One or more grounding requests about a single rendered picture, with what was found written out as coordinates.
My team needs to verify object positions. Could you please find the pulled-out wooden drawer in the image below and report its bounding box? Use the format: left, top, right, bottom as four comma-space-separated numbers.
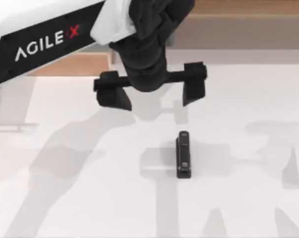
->
22, 43, 115, 78

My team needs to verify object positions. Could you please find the black stapler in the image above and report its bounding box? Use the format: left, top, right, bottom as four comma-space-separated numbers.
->
175, 130, 192, 179

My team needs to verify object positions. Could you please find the wooden cupboard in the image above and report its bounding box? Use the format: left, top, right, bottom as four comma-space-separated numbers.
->
166, 0, 299, 51

